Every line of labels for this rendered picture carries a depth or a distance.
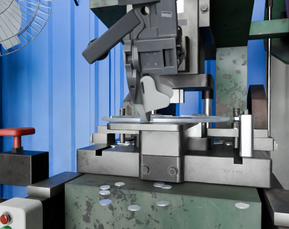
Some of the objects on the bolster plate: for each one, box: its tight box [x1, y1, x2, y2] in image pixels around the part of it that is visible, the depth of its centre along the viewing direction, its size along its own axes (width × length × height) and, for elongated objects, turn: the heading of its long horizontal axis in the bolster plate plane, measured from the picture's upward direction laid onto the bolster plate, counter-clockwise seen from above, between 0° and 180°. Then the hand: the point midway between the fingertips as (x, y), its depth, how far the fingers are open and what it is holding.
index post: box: [238, 111, 254, 157], centre depth 56 cm, size 3×3×10 cm
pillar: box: [204, 99, 212, 134], centre depth 77 cm, size 2×2×14 cm
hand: (143, 115), depth 48 cm, fingers closed
